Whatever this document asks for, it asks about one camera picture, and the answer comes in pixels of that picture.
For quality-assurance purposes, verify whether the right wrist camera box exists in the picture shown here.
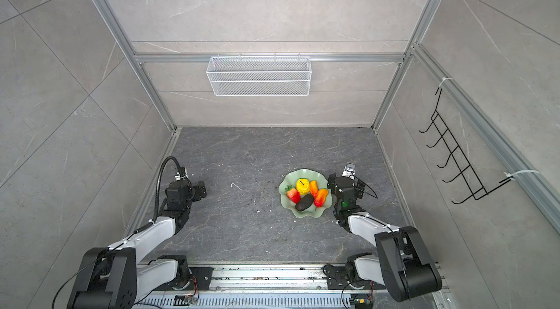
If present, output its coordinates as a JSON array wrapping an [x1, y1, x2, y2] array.
[[341, 163, 355, 179]]

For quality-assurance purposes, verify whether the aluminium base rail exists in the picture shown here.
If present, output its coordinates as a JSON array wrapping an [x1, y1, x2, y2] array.
[[135, 263, 456, 308]]

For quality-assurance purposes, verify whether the black wire hook rack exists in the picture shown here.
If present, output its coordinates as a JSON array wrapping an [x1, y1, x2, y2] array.
[[419, 88, 514, 205]]

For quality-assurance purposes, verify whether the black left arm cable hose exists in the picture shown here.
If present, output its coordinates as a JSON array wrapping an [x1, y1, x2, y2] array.
[[152, 155, 185, 222]]

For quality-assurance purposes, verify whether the yellow lemon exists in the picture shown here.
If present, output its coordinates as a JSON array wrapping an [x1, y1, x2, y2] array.
[[296, 179, 311, 196]]

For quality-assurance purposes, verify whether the red orange mango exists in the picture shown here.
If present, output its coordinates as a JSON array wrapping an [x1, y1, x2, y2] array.
[[309, 180, 319, 198], [314, 189, 329, 208]]

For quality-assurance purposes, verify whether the white wire mesh basket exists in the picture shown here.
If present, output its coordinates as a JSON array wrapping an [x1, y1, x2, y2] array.
[[206, 55, 312, 96]]

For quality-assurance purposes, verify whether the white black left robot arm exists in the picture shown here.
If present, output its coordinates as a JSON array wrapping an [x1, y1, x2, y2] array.
[[67, 179, 207, 308]]

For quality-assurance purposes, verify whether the dark avocado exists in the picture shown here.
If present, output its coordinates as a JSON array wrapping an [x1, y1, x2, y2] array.
[[295, 193, 314, 212]]

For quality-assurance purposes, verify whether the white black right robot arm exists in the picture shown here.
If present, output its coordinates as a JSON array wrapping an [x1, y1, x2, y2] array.
[[328, 173, 443, 303]]

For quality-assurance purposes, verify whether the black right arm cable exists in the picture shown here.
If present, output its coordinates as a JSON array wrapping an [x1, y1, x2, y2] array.
[[353, 175, 379, 200]]

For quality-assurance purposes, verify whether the light green wavy fruit bowl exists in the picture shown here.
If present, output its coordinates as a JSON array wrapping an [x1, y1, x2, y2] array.
[[278, 169, 333, 219]]

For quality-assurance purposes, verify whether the red strawberry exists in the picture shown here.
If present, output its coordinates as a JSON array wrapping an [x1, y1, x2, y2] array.
[[285, 186, 301, 204]]

